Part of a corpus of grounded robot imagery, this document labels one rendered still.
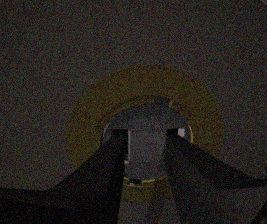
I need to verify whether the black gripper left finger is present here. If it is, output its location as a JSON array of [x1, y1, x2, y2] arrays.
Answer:
[[0, 132, 125, 224]]

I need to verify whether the white cylinder with orange side pins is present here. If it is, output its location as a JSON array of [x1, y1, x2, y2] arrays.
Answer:
[[102, 96, 192, 180]]

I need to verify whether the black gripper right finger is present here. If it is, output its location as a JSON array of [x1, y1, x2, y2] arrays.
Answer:
[[164, 129, 267, 224]]

